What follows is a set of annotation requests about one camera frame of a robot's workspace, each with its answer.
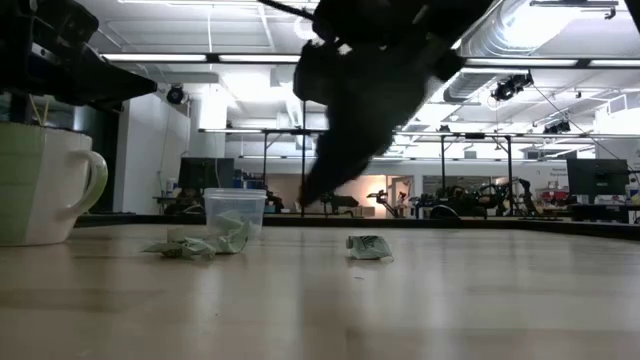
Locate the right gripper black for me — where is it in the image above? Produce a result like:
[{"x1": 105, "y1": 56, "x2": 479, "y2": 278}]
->
[{"x1": 292, "y1": 29, "x2": 451, "y2": 209}]

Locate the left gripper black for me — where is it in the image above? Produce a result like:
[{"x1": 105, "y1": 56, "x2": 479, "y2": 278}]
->
[{"x1": 0, "y1": 0, "x2": 159, "y2": 114}]

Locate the long ceiling light strip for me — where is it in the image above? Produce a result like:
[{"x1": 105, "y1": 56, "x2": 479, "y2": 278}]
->
[{"x1": 99, "y1": 52, "x2": 302, "y2": 64}]

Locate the square clear plastic container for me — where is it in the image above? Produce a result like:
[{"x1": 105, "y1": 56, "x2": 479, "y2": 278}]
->
[{"x1": 202, "y1": 187, "x2": 268, "y2": 242}]

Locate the black computer monitor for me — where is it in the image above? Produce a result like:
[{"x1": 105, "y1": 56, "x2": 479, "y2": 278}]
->
[
  {"x1": 178, "y1": 156, "x2": 236, "y2": 192},
  {"x1": 566, "y1": 158, "x2": 630, "y2": 204}
]

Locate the green and white mug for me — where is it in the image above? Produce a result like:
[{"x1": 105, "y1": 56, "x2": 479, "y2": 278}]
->
[{"x1": 0, "y1": 122, "x2": 109, "y2": 248}]

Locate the black ceiling camera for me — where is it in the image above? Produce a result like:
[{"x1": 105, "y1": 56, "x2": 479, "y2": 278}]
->
[
  {"x1": 490, "y1": 72, "x2": 535, "y2": 103},
  {"x1": 166, "y1": 83, "x2": 190, "y2": 106}
]

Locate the black aluminium table frame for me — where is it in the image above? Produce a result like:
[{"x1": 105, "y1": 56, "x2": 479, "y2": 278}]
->
[{"x1": 74, "y1": 212, "x2": 640, "y2": 242}]

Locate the silver ventilation duct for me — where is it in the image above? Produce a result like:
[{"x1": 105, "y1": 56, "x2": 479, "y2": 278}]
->
[{"x1": 442, "y1": 0, "x2": 621, "y2": 104}]

